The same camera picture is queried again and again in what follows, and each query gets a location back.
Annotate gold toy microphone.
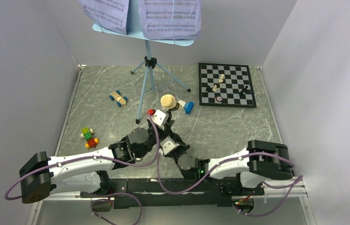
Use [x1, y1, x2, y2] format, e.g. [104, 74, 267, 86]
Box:
[160, 94, 179, 111]

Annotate black microphone stand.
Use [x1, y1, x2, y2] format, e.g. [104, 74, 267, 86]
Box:
[164, 103, 179, 137]

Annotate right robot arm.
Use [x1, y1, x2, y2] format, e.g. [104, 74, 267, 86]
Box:
[158, 137, 294, 195]

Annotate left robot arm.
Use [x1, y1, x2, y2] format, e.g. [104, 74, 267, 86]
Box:
[19, 120, 175, 204]

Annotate blue white block toy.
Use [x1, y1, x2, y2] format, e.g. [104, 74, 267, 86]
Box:
[178, 100, 194, 114]

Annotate wooden toy car blue wheels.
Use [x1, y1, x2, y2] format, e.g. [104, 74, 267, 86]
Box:
[109, 90, 128, 107]

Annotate poker chip on chessboard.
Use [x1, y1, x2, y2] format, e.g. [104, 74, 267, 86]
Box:
[215, 96, 223, 103]

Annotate black chess piece left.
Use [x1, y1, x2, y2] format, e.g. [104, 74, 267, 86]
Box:
[206, 85, 213, 92]

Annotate black chess piece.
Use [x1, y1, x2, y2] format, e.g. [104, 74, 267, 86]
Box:
[239, 85, 248, 96]
[206, 85, 213, 92]

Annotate white chess pawn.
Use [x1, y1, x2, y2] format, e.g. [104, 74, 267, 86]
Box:
[212, 84, 217, 92]

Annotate black white chessboard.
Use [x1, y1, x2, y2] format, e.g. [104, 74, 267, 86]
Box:
[198, 63, 257, 108]

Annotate colourful brick toy train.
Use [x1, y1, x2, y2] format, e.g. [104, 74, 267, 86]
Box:
[80, 127, 99, 149]

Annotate white chess piece upper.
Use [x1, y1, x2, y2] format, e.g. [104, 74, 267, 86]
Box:
[219, 74, 225, 83]

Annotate black chess piece right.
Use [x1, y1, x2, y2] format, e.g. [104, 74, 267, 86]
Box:
[239, 85, 248, 96]

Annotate light blue music stand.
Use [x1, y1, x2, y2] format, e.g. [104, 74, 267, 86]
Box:
[93, 0, 194, 123]

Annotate right sheet music page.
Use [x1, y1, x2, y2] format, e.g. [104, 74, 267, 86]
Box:
[138, 0, 202, 41]

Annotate sheet music page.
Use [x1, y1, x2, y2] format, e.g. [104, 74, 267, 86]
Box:
[78, 0, 130, 35]
[138, 0, 202, 41]

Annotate left sheet music page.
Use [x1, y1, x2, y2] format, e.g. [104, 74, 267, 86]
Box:
[78, 0, 130, 35]

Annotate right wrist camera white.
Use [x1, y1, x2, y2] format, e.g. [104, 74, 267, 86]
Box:
[160, 137, 180, 156]

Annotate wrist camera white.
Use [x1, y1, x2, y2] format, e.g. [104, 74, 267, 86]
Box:
[160, 137, 180, 156]
[147, 109, 169, 129]

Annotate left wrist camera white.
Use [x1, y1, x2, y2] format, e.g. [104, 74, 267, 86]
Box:
[147, 109, 169, 129]

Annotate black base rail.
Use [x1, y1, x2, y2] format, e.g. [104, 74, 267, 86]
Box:
[80, 172, 268, 209]

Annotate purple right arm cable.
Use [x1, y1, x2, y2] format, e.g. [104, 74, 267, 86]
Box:
[156, 149, 304, 218]

